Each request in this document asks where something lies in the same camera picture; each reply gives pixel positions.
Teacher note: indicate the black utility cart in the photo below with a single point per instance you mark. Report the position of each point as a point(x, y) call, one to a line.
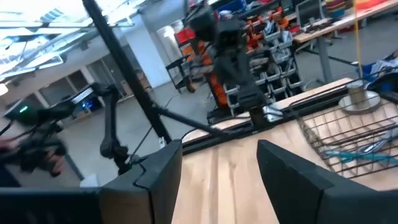
point(180, 73)

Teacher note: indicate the person's hand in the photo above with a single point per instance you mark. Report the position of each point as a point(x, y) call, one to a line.
point(57, 163)

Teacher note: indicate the white plastic bag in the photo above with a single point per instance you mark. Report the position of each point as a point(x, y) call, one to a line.
point(387, 63)

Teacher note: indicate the black aluminium table frame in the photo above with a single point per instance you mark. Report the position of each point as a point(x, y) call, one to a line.
point(124, 62)

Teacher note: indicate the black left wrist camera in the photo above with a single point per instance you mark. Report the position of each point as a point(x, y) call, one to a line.
point(228, 34)

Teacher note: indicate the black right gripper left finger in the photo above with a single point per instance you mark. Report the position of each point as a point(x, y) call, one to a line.
point(155, 193)

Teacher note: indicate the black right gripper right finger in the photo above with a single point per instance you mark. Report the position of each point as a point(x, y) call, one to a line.
point(295, 193)

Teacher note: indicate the grey storage bin rack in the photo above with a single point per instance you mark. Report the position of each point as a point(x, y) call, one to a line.
point(280, 56)

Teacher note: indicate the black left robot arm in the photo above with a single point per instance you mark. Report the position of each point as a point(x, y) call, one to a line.
point(258, 119)

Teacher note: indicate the teal plastic tool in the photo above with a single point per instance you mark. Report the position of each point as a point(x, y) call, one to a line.
point(357, 155)

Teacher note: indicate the wooden desk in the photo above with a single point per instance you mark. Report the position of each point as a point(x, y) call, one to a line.
point(342, 21)

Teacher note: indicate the white tape roll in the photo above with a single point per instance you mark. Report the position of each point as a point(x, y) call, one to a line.
point(357, 98)

